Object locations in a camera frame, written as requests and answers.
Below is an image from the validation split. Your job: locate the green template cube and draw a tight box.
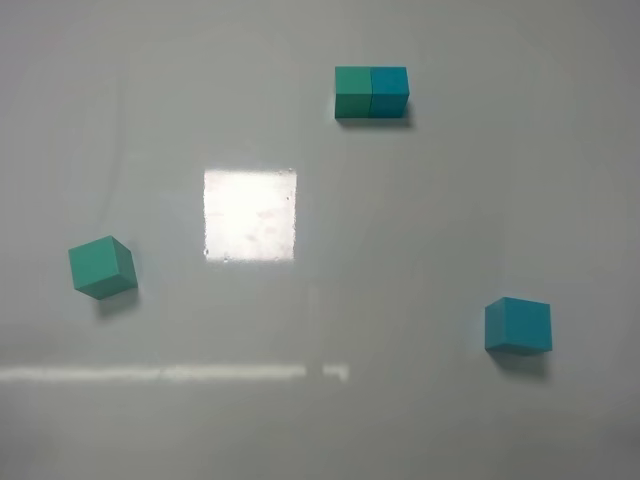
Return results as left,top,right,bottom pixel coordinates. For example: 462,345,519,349
334,66,372,119

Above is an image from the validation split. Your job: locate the blue template cube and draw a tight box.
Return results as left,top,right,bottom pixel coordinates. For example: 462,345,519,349
369,66,410,118

